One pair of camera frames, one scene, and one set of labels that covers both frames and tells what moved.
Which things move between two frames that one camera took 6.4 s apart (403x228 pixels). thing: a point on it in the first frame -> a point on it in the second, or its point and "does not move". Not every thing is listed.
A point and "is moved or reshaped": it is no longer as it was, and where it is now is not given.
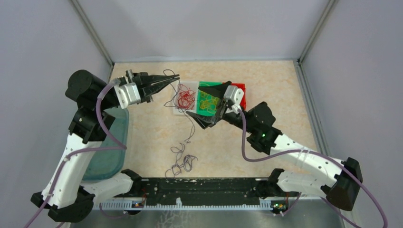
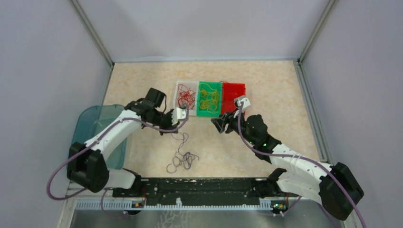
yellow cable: (208, 102) does not move
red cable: (186, 99) does not move
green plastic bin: (207, 101) does not move
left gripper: (144, 81) -> (170, 126)
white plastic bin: (185, 99) does not move
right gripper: (206, 121) -> (221, 123)
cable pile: (187, 165) is moved or reshaped
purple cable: (178, 105) -> (181, 139)
